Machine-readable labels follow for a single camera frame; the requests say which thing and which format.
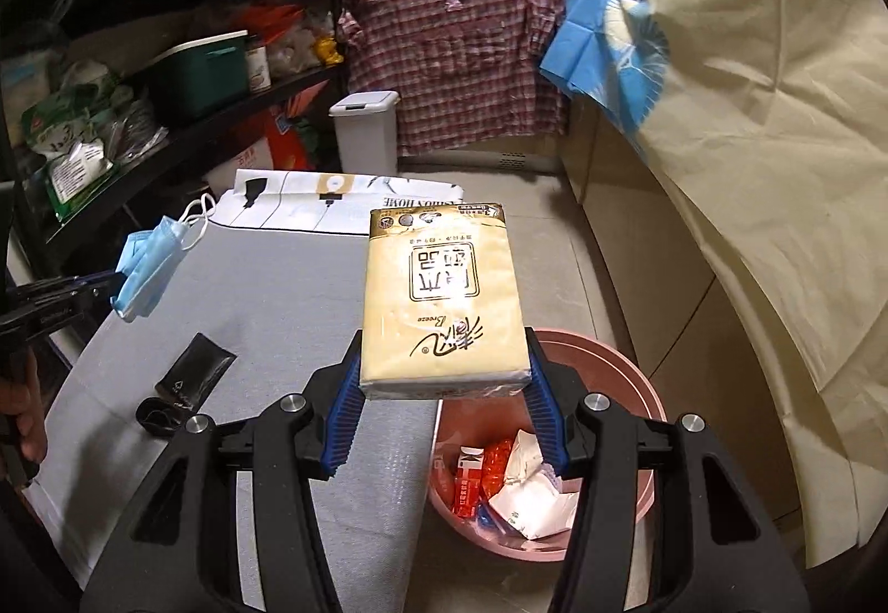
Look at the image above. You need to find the red and white carton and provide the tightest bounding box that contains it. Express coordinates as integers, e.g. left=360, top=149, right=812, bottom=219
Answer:
left=451, top=444, right=487, bottom=517

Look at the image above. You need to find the green storage box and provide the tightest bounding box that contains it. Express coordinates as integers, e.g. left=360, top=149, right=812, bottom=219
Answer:
left=149, top=31, right=252, bottom=125

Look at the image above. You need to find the cream tissue pack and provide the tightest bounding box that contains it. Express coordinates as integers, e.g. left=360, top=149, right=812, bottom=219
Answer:
left=359, top=201, right=534, bottom=402

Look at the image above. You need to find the blue cloth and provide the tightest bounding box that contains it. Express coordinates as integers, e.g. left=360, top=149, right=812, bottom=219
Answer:
left=539, top=0, right=673, bottom=153

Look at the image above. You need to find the white pedal bin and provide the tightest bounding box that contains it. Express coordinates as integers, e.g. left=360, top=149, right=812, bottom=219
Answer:
left=328, top=90, right=401, bottom=176

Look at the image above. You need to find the white paper towel wad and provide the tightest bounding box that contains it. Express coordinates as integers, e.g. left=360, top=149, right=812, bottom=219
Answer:
left=489, top=478, right=581, bottom=541

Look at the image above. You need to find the orange printed bag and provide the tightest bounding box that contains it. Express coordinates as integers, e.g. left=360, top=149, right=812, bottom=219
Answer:
left=267, top=93, right=334, bottom=174

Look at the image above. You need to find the blue face mask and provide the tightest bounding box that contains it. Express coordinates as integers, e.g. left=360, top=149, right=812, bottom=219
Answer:
left=111, top=191, right=211, bottom=323

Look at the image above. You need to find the person's left hand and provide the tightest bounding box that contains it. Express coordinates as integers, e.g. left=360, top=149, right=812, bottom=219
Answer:
left=0, top=351, right=49, bottom=463

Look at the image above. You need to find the red plaid shirt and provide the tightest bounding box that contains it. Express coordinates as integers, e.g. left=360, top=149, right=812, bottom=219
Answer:
left=337, top=0, right=573, bottom=156

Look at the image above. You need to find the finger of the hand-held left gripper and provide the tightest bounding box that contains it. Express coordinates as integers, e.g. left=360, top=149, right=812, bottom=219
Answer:
left=14, top=271, right=119, bottom=303
left=0, top=292, right=115, bottom=343

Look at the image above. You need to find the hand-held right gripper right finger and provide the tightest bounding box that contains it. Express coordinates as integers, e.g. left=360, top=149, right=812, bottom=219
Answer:
left=520, top=327, right=813, bottom=613

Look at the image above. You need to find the black plastic packet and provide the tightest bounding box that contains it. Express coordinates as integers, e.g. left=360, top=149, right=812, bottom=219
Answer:
left=154, top=332, right=237, bottom=413

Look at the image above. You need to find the pink plastic basin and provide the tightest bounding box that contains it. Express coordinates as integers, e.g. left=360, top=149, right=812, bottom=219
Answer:
left=425, top=327, right=668, bottom=564

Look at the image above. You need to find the white paper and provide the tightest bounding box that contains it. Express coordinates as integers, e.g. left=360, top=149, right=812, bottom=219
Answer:
left=501, top=431, right=564, bottom=488

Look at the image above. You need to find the cream cloth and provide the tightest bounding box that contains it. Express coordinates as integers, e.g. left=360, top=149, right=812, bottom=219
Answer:
left=624, top=0, right=888, bottom=569

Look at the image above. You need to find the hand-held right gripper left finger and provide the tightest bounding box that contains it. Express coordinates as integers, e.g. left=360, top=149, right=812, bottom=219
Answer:
left=79, top=330, right=365, bottom=613

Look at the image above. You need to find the white printed cloth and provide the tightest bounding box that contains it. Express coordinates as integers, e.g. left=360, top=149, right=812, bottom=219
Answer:
left=208, top=169, right=473, bottom=236

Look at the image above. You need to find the red plastic bag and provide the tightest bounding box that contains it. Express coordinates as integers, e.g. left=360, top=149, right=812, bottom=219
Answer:
left=478, top=438, right=516, bottom=503

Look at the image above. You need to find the green and white food packet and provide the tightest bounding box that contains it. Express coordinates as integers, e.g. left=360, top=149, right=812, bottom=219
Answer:
left=43, top=140, right=115, bottom=219
left=21, top=89, right=119, bottom=160

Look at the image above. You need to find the small black wrapper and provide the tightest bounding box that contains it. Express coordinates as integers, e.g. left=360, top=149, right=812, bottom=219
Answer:
left=135, top=397, right=185, bottom=440

